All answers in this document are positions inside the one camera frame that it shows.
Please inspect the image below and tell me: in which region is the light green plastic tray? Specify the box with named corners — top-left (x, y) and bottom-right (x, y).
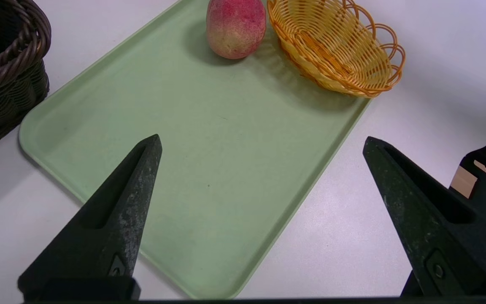
top-left (19, 0), bottom-right (372, 299)

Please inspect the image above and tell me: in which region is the dark brown wicker basket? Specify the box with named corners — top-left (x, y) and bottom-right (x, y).
top-left (0, 0), bottom-right (52, 160)

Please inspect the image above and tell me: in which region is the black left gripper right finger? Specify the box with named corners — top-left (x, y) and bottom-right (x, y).
top-left (362, 136), bottom-right (486, 296)

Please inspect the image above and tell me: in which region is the small yellow wicker basket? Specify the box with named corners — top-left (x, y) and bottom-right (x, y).
top-left (267, 0), bottom-right (406, 98)

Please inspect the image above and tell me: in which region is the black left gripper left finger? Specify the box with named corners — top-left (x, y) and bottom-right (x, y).
top-left (17, 134), bottom-right (162, 301)

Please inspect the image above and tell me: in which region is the red yellow peach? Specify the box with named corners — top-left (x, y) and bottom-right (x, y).
top-left (206, 0), bottom-right (267, 60)

